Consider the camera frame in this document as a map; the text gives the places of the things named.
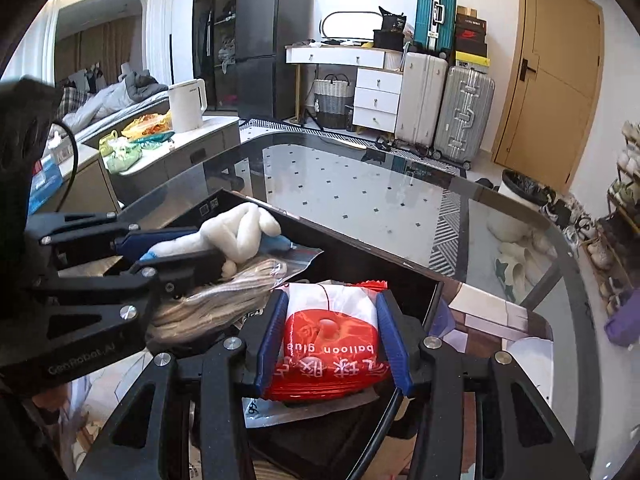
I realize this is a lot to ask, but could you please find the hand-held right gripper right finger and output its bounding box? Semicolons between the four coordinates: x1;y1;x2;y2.
375;290;591;480

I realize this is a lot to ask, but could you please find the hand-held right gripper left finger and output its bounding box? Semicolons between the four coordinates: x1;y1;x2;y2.
75;290;291;480

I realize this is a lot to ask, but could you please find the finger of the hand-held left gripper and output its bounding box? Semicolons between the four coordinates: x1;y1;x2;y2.
32;250;226;343
25;212;201;266

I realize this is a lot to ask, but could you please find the red and white packet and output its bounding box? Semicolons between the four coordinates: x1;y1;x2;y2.
265;280;391;403

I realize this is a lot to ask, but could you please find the white plush toy keychain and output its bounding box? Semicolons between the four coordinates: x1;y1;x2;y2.
150;202;296;281

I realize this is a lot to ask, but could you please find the black cardboard box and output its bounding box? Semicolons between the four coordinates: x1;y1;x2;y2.
120;187;446;480

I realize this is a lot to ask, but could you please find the person's left hand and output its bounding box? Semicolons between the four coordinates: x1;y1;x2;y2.
22;382;88;428

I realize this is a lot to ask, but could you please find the blue and white box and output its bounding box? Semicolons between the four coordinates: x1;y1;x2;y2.
27;152;66;216

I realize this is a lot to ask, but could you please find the green plastic bag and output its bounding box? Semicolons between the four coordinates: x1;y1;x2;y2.
99;130;143;173

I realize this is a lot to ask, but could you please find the bed with grey bedding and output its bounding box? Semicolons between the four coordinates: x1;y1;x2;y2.
50;67;173;143

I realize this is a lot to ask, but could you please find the grey side cabinet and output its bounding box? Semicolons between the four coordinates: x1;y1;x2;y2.
30;115;241;216

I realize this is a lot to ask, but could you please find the yellow snack bag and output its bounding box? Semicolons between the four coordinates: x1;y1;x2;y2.
121;112;173;140

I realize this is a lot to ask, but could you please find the black and white patterned rug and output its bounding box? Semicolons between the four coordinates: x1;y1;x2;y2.
240;119;471;278

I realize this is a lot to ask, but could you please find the white slipper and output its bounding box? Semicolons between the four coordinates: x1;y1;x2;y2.
505;240;558;273
492;255;526;306

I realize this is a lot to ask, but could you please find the brown curtain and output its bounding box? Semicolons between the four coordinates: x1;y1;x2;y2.
52;15;143;86

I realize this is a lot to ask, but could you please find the white electric kettle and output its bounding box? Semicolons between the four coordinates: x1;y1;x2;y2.
167;78;208;132

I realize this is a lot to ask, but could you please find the white trash bin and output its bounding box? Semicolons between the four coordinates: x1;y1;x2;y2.
487;169;551;241

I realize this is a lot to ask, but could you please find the pile of loose shoes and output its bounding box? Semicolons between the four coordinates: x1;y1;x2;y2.
542;192;618;271

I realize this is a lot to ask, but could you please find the dark glass wardrobe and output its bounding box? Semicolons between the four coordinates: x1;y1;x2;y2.
192;0;246;111

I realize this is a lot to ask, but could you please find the black fridge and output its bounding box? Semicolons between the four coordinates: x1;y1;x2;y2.
235;0;313;121

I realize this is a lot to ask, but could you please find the purple bag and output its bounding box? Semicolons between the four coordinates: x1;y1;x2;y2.
604;302;640;348

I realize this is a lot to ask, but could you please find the grey and white woven basket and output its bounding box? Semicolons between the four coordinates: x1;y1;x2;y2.
312;74;355;130

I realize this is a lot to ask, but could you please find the silver suitcase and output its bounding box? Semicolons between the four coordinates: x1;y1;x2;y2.
432;65;496;166

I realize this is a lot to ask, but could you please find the white suitcase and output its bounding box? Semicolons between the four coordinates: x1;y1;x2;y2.
395;51;449;148

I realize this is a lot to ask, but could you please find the white drawer unit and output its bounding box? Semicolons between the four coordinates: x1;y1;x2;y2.
352;67;403;133

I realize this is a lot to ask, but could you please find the wooden shoe rack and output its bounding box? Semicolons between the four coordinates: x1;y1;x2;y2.
595;120;640;311

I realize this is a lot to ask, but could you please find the white desk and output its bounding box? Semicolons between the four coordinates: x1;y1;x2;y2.
285;44;406;73

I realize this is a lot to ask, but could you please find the oval mirror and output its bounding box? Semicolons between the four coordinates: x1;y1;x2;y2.
320;10;386;46

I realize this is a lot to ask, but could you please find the group of shoes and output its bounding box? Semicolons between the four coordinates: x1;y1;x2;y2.
597;120;640;311

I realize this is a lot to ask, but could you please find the tan wooden door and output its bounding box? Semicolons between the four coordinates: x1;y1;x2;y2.
492;0;606;193

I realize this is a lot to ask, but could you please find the black bag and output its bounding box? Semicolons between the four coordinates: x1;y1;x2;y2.
372;6;408;52

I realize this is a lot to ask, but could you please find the teal suitcase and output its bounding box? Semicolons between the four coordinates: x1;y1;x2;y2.
414;0;457;56

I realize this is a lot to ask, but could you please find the black cable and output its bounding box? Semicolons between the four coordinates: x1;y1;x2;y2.
50;120;80;213

